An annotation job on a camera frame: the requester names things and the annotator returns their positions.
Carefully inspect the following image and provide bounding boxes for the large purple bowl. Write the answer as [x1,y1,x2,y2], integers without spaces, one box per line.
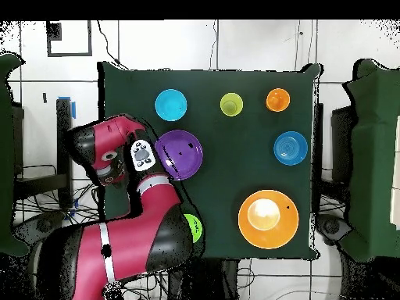
[154,129,205,181]

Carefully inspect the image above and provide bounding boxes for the green bowl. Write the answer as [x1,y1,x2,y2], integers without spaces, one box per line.
[183,212,204,244]

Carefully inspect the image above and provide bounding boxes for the black crossbar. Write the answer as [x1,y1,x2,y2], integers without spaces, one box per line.
[13,173,70,201]

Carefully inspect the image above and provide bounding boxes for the cyan bowl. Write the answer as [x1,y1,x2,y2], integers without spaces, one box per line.
[155,88,188,122]

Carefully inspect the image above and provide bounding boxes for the neighbouring green cloth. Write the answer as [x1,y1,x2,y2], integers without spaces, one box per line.
[338,59,400,263]
[0,52,30,258]

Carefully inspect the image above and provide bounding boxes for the dark green tablecloth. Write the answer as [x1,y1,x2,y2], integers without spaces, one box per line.
[97,60,323,260]

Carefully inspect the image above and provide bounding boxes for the yellow-green cup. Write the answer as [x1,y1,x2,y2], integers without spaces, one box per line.
[219,92,244,117]

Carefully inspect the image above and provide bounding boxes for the large orange bowl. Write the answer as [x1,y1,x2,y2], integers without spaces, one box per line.
[237,189,300,250]

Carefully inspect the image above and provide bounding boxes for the blue ribbed bowl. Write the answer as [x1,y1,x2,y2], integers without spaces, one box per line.
[273,130,309,166]

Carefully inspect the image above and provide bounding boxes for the orange cup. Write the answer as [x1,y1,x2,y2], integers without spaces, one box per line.
[265,87,291,113]

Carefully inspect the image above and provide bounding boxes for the black box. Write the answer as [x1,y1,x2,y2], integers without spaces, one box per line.
[330,105,355,185]

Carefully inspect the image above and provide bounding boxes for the black post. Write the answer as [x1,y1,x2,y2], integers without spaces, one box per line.
[55,97,74,209]

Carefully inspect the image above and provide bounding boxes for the grey pedestal foot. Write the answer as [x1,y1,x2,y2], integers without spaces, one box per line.
[315,213,352,246]
[13,213,66,246]

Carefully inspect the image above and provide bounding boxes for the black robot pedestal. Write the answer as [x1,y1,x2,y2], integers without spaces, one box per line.
[174,258,241,300]

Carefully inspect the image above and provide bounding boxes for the black square frame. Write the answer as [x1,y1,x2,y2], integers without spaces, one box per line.
[45,20,94,58]

